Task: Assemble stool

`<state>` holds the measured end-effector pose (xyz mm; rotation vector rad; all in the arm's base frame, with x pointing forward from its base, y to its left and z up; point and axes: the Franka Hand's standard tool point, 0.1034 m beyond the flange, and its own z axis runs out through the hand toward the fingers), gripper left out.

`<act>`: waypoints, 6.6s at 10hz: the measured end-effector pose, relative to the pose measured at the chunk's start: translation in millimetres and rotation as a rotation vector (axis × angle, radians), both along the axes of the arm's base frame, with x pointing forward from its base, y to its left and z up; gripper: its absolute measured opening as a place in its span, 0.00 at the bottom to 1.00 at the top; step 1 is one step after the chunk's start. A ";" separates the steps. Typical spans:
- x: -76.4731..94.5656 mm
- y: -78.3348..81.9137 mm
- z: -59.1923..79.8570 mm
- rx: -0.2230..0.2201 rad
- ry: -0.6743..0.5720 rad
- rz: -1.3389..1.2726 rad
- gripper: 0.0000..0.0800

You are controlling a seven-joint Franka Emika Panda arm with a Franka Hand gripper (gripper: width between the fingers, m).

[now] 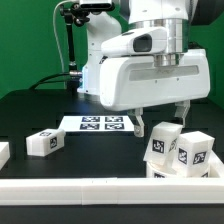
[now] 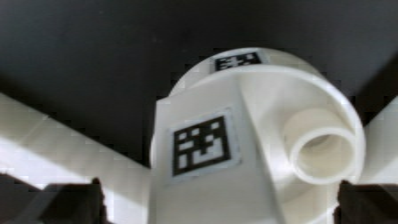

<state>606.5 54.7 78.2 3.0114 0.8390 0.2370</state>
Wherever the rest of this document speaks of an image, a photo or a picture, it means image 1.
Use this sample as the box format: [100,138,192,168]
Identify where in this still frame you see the black cables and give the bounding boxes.
[29,70,83,90]

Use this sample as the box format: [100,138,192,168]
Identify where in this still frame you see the white left wall barrier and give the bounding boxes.
[0,142,10,170]

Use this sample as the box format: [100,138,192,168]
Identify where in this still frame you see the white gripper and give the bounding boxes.
[100,27,210,138]

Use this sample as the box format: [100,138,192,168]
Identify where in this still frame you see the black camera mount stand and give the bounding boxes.
[60,3,89,90]

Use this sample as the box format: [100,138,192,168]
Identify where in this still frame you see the white cable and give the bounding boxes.
[52,0,81,74]

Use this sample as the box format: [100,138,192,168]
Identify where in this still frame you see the camera on mount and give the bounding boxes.
[80,0,115,12]

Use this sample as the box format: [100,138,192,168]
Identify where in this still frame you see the white front wall barrier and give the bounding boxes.
[0,178,224,205]

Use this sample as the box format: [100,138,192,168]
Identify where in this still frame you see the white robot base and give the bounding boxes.
[78,12,122,101]

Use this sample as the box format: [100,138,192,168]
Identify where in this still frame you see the white sheet with tags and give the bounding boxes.
[59,116,134,132]

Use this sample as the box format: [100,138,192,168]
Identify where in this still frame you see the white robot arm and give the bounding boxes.
[100,0,224,137]

